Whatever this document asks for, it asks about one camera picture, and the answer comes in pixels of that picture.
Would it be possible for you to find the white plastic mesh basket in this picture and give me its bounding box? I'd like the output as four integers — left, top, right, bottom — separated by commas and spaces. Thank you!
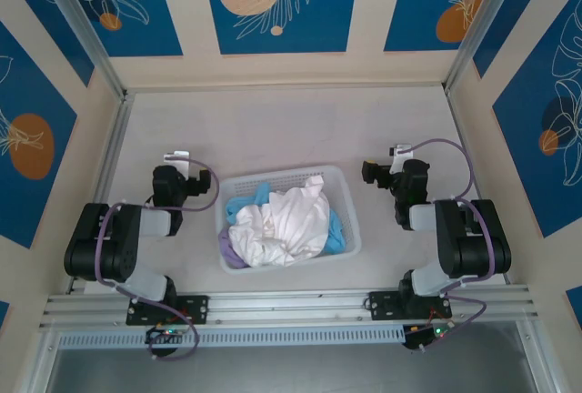
213, 164, 364, 277

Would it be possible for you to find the white t-shirt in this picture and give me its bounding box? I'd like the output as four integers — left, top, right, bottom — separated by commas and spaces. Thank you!
226, 174, 332, 269

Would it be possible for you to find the light blue t-shirt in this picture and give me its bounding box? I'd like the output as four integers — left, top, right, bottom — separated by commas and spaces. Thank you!
225, 182, 347, 257

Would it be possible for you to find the purple t-shirt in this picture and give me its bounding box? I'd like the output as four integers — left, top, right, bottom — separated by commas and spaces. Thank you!
217, 227, 250, 269

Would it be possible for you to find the grey metal panel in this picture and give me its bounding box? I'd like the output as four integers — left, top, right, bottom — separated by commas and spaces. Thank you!
45, 346, 540, 393

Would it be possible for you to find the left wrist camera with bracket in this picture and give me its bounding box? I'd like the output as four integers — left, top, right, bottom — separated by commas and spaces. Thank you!
162, 150, 214, 197

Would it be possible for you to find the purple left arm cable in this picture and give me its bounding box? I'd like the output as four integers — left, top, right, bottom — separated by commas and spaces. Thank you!
94, 157, 221, 362

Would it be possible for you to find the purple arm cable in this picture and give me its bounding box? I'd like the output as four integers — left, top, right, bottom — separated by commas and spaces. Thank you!
408, 137, 499, 353
94, 157, 221, 362

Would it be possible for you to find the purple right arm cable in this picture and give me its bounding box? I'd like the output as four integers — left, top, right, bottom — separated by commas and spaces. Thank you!
408, 137, 499, 353

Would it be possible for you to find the aluminium table side rail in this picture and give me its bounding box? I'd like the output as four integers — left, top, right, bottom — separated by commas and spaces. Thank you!
445, 86, 513, 287
65, 92, 135, 297

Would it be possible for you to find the blue floral wall panel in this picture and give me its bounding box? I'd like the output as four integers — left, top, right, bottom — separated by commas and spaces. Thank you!
384, 0, 495, 53
492, 8, 582, 239
201, 0, 363, 55
472, 0, 560, 79
54, 0, 184, 57
0, 19, 78, 249
0, 0, 95, 88

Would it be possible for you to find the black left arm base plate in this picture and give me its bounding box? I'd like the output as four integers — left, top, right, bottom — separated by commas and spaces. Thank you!
125, 295, 210, 326

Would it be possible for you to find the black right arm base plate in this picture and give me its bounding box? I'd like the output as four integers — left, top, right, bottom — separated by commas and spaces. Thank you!
368, 290, 454, 321

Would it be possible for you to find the long aluminium mounting rail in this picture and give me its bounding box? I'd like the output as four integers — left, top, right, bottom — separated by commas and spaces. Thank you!
38, 286, 542, 333

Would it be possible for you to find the aluminium frame post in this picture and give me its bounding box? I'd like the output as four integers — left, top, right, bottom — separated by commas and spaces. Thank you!
31, 0, 128, 101
444, 0, 525, 94

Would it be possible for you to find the white slotted cable duct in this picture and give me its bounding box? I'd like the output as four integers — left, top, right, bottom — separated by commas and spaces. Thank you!
56, 325, 408, 349

